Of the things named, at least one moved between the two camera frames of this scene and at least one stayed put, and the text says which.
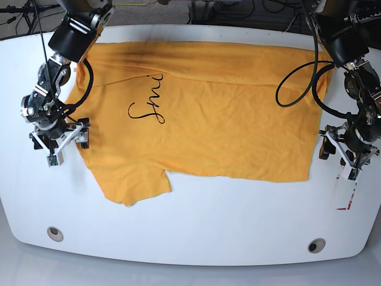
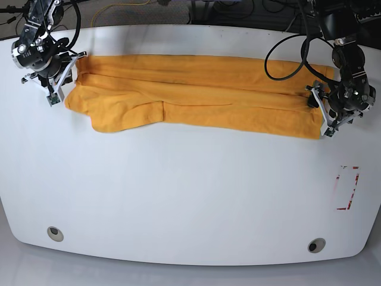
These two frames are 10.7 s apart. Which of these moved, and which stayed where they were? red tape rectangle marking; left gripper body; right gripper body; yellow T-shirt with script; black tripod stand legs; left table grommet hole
Moved: yellow T-shirt with script; right gripper body; left gripper body
Stayed: black tripod stand legs; left table grommet hole; red tape rectangle marking
